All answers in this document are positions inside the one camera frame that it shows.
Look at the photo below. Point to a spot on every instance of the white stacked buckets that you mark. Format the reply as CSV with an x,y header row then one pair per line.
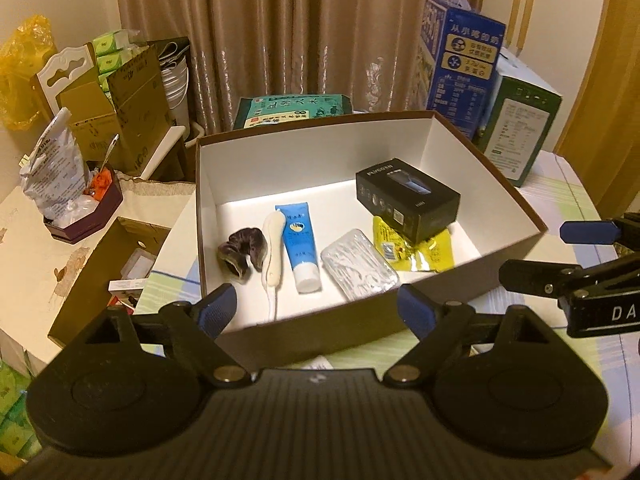
x,y
175,90

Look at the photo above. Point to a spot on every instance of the green printed packet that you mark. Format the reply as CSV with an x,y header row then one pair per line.
x,y
290,110

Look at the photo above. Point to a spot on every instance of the brown curtain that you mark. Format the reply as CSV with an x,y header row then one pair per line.
x,y
300,25

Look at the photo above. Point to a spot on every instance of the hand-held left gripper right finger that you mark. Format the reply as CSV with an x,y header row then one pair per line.
x,y
415,311

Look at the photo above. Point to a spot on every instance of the dark brown hair scrunchie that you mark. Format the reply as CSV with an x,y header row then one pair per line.
x,y
245,240

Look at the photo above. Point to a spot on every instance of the brown open carton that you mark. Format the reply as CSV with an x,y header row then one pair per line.
x,y
135,110

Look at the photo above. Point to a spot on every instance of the white printed bag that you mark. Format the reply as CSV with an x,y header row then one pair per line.
x,y
55,170

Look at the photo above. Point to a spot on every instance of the small white box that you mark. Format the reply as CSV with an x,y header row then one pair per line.
x,y
137,265

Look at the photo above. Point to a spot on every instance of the green tissue packs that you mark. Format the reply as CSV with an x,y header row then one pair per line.
x,y
112,47

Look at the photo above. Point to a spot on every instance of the orange small item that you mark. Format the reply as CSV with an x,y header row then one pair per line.
x,y
101,184

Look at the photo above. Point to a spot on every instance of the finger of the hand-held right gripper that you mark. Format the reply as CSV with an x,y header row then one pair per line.
x,y
530,275
590,232

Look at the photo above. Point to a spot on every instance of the red white small packet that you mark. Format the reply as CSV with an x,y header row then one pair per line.
x,y
125,290

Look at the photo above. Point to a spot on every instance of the blue white tube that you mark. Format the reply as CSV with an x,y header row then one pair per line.
x,y
297,245

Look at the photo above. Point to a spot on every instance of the beige floral cloth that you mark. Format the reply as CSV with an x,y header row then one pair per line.
x,y
30,260

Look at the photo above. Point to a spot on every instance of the metal spoon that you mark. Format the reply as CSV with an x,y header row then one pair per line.
x,y
110,152

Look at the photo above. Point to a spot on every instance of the black shaver box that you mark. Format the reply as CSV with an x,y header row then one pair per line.
x,y
405,200

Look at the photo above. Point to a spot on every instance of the green tissue pack bundle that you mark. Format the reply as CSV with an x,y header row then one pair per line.
x,y
12,400

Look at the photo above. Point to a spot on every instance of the clear floss pick box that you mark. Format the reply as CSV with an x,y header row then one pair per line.
x,y
357,265

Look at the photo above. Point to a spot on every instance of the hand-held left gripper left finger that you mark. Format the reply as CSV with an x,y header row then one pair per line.
x,y
215,311

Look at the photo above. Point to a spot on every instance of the green carton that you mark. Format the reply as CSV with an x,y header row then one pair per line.
x,y
520,125

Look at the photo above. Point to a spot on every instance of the blue milk carton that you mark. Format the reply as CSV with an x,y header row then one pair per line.
x,y
465,75

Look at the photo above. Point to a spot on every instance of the yellow wall strip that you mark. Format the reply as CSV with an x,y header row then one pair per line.
x,y
524,20

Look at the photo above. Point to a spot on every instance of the brown box lid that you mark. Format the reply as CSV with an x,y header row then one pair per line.
x,y
85,285

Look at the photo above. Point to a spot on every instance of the yellow plastic bag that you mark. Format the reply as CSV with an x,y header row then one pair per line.
x,y
25,75

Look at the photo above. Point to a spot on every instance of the brown cardboard box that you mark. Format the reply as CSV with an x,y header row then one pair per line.
x,y
310,170

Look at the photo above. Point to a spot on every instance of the dark purple box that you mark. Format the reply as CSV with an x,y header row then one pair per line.
x,y
85,225

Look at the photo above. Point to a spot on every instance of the yellow wooden door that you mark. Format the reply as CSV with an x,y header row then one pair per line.
x,y
610,85

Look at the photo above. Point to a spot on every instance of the yellow snack packet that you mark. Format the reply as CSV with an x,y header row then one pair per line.
x,y
430,257

